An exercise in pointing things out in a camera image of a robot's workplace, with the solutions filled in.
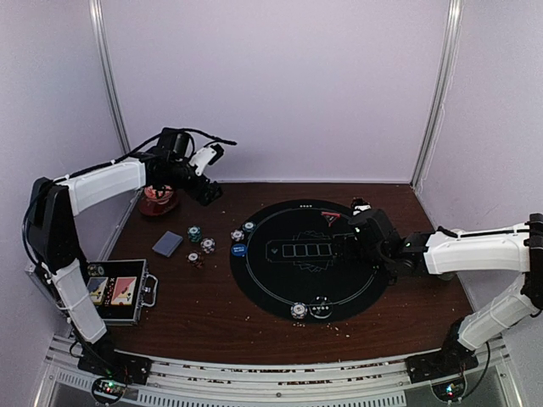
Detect red white patterned bowl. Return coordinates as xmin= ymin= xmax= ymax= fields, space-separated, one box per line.
xmin=143 ymin=186 xmax=175 ymax=205

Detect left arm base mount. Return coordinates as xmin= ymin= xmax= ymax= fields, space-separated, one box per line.
xmin=77 ymin=352 xmax=152 ymax=385

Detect red card box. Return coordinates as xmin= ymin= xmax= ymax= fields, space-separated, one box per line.
xmin=110 ymin=276 xmax=137 ymax=306

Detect left aluminium frame post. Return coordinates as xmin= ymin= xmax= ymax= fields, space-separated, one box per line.
xmin=88 ymin=0 xmax=131 ymax=157

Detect aluminium poker case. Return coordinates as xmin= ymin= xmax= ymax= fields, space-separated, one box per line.
xmin=80 ymin=259 xmax=159 ymax=326

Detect yellow blue card box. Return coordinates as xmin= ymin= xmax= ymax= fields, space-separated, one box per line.
xmin=87 ymin=276 xmax=109 ymax=305

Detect blue white chip stack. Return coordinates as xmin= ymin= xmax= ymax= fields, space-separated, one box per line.
xmin=200 ymin=237 xmax=216 ymax=254

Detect dark red saucer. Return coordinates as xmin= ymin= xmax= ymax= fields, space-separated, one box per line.
xmin=137 ymin=195 xmax=179 ymax=217

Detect red black all-in triangle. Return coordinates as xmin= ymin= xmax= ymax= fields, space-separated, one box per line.
xmin=321 ymin=211 xmax=342 ymax=227

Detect red black chip stack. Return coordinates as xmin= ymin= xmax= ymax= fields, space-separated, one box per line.
xmin=187 ymin=251 xmax=204 ymax=269

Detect aluminium front rail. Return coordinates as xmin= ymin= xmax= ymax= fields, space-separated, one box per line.
xmin=33 ymin=354 xmax=527 ymax=407

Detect blue card deck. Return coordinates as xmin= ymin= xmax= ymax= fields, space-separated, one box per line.
xmin=152 ymin=231 xmax=183 ymax=258

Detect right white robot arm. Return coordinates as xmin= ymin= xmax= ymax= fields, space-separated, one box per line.
xmin=332 ymin=204 xmax=542 ymax=375

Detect round black poker mat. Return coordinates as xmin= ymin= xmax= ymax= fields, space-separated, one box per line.
xmin=230 ymin=199 xmax=389 ymax=323

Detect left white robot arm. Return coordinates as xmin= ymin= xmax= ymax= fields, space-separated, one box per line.
xmin=21 ymin=127 xmax=229 ymax=344

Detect blue small blind button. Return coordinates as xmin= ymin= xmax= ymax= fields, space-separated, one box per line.
xmin=231 ymin=243 xmax=248 ymax=258

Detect green white chips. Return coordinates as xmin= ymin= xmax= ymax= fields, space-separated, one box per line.
xmin=242 ymin=221 xmax=255 ymax=232

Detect aluminium frame post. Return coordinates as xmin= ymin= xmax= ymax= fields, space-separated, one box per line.
xmin=88 ymin=0 xmax=131 ymax=157
xmin=411 ymin=0 xmax=464 ymax=192

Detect right aluminium frame post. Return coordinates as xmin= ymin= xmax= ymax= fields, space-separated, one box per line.
xmin=411 ymin=0 xmax=464 ymax=192

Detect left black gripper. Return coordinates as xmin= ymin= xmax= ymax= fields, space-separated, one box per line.
xmin=160 ymin=158 xmax=223 ymax=206

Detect green white chip stack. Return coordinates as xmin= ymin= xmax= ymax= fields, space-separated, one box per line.
xmin=188 ymin=226 xmax=202 ymax=243

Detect blue white chips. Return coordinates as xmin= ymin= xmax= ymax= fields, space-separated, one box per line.
xmin=231 ymin=229 xmax=244 ymax=243
xmin=290 ymin=302 xmax=308 ymax=320

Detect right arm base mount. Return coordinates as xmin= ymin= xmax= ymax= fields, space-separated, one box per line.
xmin=405 ymin=350 xmax=479 ymax=383

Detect chips in case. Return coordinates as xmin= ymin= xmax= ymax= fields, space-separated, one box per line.
xmin=87 ymin=263 xmax=105 ymax=277

